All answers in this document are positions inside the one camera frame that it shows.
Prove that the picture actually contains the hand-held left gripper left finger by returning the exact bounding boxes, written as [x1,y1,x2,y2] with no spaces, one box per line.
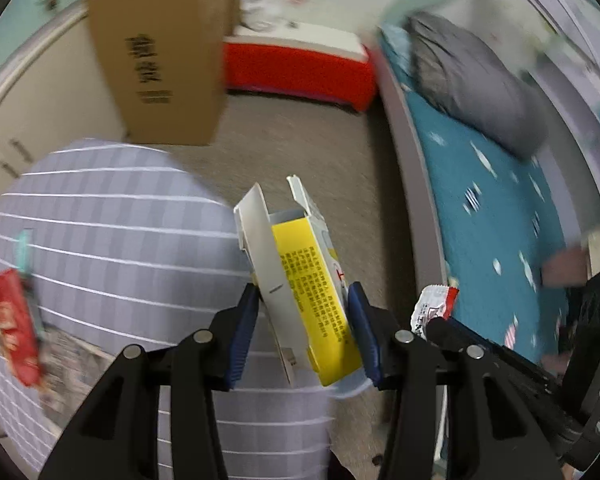
[39,282,261,480]

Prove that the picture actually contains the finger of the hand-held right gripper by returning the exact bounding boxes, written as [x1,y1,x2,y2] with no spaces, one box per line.
[425,316,568,443]

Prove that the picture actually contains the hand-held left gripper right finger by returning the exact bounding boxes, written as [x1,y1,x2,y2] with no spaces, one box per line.
[347,281,562,480]

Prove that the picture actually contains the yellow and white box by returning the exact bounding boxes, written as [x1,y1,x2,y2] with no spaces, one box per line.
[233,175,368,389]

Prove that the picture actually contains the white and red wrapper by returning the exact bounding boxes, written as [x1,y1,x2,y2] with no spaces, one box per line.
[411,285,460,341]

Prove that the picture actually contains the grey checked tablecloth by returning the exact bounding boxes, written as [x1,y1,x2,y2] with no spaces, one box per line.
[0,137,332,480]

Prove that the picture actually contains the bed with teal sheet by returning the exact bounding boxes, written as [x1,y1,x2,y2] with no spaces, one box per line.
[380,25,597,376]

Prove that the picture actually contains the red snack packet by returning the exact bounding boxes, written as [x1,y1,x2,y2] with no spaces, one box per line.
[0,269,44,387]

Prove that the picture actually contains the teal wrapper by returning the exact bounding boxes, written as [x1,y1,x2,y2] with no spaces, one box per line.
[14,229,43,333]

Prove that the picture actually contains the red and white storage box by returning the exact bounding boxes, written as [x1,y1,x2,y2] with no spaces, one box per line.
[222,22,378,113]

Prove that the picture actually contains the grey pillow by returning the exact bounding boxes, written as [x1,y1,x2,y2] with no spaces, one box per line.
[407,12,551,161]

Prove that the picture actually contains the brown cardboard box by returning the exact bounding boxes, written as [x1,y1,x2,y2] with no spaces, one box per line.
[87,0,236,147]

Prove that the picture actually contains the beige cabinet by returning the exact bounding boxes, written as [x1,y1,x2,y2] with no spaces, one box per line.
[0,5,131,201]

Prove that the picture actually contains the white cloth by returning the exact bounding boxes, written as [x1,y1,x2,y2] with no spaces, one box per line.
[237,0,287,31]

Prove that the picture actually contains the mint drawer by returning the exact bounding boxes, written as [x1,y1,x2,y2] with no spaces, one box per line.
[0,0,88,51]

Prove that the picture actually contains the grey bed frame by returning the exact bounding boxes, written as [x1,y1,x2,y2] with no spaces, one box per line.
[375,40,461,480]

